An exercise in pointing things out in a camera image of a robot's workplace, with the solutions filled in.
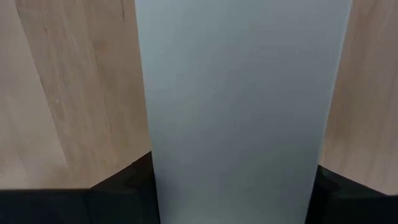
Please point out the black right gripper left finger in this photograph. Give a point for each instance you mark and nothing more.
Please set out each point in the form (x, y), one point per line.
(62, 207)

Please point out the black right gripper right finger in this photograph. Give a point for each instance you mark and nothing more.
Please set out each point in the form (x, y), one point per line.
(357, 210)

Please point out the white duct cover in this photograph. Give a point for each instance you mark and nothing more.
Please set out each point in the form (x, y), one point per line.
(239, 109)

